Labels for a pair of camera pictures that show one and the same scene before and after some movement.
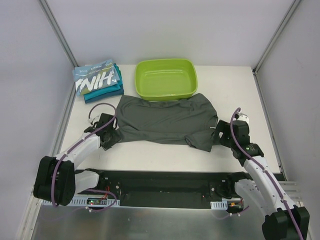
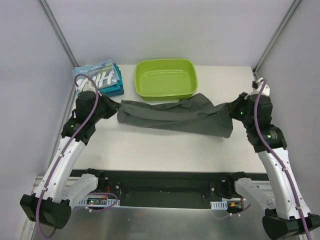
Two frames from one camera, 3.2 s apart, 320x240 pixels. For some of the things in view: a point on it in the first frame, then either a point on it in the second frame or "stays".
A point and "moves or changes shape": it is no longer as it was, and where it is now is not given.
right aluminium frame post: x=275 y=36 stays
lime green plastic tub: x=165 y=79 stays
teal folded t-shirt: x=115 y=90 stays
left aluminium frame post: x=58 y=32 stays
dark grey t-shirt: x=193 y=118 moves or changes shape
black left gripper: x=110 y=136 -> x=107 y=105
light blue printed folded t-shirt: x=95 y=77 stays
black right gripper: x=223 y=133 -> x=235 y=106
